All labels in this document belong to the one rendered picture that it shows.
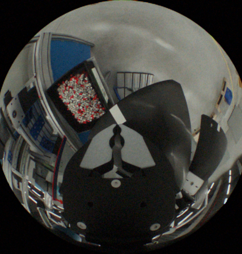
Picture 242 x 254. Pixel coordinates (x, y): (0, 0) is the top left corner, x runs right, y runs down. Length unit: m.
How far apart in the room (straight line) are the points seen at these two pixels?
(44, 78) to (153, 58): 1.08
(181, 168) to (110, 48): 1.11
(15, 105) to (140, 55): 1.18
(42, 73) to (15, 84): 1.55
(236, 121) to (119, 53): 7.43
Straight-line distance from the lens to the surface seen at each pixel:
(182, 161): 0.15
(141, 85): 1.10
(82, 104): 0.28
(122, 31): 1.16
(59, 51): 0.50
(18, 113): 0.47
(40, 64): 0.36
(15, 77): 1.93
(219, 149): 0.39
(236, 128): 7.34
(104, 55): 1.09
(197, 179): 0.34
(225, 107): 2.96
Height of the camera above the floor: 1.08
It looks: 43 degrees down
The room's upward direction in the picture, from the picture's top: 176 degrees clockwise
